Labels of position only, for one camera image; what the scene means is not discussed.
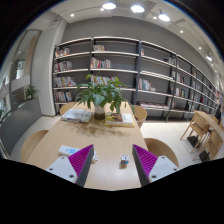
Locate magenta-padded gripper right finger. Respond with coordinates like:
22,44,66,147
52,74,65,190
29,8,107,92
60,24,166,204
131,143,180,187

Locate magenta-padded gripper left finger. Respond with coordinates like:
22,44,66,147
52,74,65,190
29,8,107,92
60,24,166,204
45,143,95,188

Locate white charger block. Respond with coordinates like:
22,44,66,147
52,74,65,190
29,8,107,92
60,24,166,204
120,154,130,165

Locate white power strip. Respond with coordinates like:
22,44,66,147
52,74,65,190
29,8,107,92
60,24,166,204
58,144,99,163

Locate round-backed wooden chair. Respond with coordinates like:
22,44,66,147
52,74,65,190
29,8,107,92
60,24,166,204
20,129,50,164
143,137,180,168
132,104,148,129
59,101,78,116

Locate white-covered book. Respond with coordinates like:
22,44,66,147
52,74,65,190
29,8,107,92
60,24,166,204
60,108,94,124

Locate yellow-covered book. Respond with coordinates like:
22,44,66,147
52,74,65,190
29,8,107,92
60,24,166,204
103,112,136,128

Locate slatted wooden chair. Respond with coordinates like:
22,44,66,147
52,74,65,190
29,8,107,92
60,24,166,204
179,113,211,148
199,128,224,162

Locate large potted green plant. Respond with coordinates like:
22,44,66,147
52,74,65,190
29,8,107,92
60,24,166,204
74,73,136,121

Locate small potted green plant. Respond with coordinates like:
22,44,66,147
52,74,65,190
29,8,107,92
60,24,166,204
24,84,39,101

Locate grey bookshelf unit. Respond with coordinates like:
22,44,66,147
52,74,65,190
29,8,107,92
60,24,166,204
52,35,224,121

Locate ceiling lights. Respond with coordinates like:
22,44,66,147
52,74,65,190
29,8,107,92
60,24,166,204
69,1,214,63

